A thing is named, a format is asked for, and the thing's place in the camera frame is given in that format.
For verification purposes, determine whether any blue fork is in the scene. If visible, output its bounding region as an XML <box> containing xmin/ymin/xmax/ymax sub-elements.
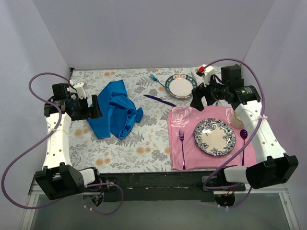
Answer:
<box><xmin>149</xmin><ymin>74</ymin><xmax>165</xmax><ymax>88</ymax></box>

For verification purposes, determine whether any blue floral dinner plate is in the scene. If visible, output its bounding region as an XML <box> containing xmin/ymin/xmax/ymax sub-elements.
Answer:
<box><xmin>194</xmin><ymin>118</ymin><xmax>236</xmax><ymax>156</ymax></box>

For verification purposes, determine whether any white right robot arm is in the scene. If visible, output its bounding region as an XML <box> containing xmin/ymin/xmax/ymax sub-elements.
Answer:
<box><xmin>190</xmin><ymin>65</ymin><xmax>298</xmax><ymax>191</ymax></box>

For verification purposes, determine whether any purple metallic fork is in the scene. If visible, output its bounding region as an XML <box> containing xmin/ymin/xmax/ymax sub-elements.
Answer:
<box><xmin>179</xmin><ymin>129</ymin><xmax>186</xmax><ymax>170</ymax></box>

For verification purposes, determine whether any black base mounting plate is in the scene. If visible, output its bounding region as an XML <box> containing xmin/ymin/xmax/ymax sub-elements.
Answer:
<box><xmin>74</xmin><ymin>171</ymin><xmax>245</xmax><ymax>203</ymax></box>

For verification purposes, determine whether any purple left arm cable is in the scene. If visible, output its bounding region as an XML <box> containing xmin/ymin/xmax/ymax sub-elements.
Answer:
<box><xmin>1</xmin><ymin>72</ymin><xmax>124</xmax><ymax>215</ymax></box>

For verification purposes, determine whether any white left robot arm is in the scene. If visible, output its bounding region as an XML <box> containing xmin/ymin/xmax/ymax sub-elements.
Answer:
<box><xmin>35</xmin><ymin>82</ymin><xmax>103</xmax><ymax>200</ymax></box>

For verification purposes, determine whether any aluminium frame rail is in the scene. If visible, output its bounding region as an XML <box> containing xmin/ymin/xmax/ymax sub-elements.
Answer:
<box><xmin>19</xmin><ymin>184</ymin><xmax>300</xmax><ymax>230</ymax></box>

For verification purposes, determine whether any pink floral placemat cloth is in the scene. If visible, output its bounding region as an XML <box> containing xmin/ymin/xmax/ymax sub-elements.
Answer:
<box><xmin>168</xmin><ymin>106</ymin><xmax>243</xmax><ymax>170</ymax></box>

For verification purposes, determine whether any purple metallic spoon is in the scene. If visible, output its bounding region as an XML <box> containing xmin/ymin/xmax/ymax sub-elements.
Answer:
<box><xmin>240</xmin><ymin>129</ymin><xmax>248</xmax><ymax>166</ymax></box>

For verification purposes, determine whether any purple knife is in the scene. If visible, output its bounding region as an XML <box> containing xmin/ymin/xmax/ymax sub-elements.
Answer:
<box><xmin>144</xmin><ymin>94</ymin><xmax>176</xmax><ymax>107</ymax></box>

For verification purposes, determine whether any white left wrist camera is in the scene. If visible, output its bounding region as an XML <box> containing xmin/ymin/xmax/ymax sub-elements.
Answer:
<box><xmin>67</xmin><ymin>81</ymin><xmax>87</xmax><ymax>99</ymax></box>

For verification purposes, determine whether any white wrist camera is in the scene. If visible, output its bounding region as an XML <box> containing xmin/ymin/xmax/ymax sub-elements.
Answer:
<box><xmin>67</xmin><ymin>81</ymin><xmax>87</xmax><ymax>99</ymax></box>
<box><xmin>196</xmin><ymin>64</ymin><xmax>218</xmax><ymax>86</ymax></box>

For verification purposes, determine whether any blue satin napkin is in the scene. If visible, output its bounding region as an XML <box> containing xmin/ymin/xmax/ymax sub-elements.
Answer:
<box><xmin>88</xmin><ymin>80</ymin><xmax>143</xmax><ymax>139</ymax></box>

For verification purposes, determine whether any white plate teal rim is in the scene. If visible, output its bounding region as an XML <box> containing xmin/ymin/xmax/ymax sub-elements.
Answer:
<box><xmin>165</xmin><ymin>74</ymin><xmax>198</xmax><ymax>99</ymax></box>

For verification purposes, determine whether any floral tablecloth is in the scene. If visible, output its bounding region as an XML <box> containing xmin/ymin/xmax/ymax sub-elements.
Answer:
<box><xmin>47</xmin><ymin>66</ymin><xmax>243</xmax><ymax>175</ymax></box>

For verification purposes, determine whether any cream ceramic mug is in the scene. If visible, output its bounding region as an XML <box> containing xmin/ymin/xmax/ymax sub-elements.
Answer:
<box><xmin>230</xmin><ymin>111</ymin><xmax>244</xmax><ymax>129</ymax></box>

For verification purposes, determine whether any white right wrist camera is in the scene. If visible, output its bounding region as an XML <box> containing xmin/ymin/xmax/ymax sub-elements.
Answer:
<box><xmin>196</xmin><ymin>64</ymin><xmax>218</xmax><ymax>86</ymax></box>

